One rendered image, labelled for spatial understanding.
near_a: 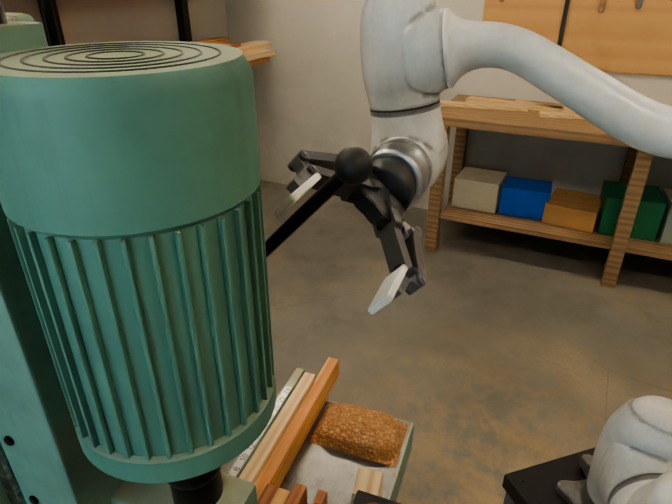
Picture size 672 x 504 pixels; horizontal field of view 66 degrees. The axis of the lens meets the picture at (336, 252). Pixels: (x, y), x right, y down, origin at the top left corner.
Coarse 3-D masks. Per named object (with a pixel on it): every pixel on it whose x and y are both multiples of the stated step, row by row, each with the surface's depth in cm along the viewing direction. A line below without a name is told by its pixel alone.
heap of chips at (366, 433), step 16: (336, 416) 83; (352, 416) 82; (368, 416) 82; (384, 416) 83; (320, 432) 82; (336, 432) 81; (352, 432) 80; (368, 432) 80; (384, 432) 80; (400, 432) 82; (336, 448) 81; (352, 448) 80; (368, 448) 79; (384, 448) 79; (400, 448) 81; (384, 464) 78
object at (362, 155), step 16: (336, 160) 46; (352, 160) 45; (368, 160) 46; (336, 176) 47; (352, 176) 46; (368, 176) 47; (320, 192) 49; (304, 208) 50; (288, 224) 52; (272, 240) 53
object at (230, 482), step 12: (228, 480) 56; (240, 480) 56; (120, 492) 55; (132, 492) 55; (144, 492) 55; (156, 492) 55; (168, 492) 55; (228, 492) 55; (240, 492) 55; (252, 492) 55
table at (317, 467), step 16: (320, 416) 87; (304, 448) 81; (320, 448) 81; (304, 464) 78; (320, 464) 78; (336, 464) 78; (352, 464) 78; (368, 464) 78; (400, 464) 79; (288, 480) 76; (304, 480) 76; (320, 480) 76; (336, 480) 76; (352, 480) 76; (384, 480) 76; (400, 480) 81; (336, 496) 74; (384, 496) 74
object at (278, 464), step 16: (336, 368) 93; (320, 384) 88; (304, 400) 85; (320, 400) 87; (304, 416) 82; (288, 432) 79; (304, 432) 82; (288, 448) 76; (272, 464) 74; (288, 464) 77; (256, 480) 71; (272, 480) 72
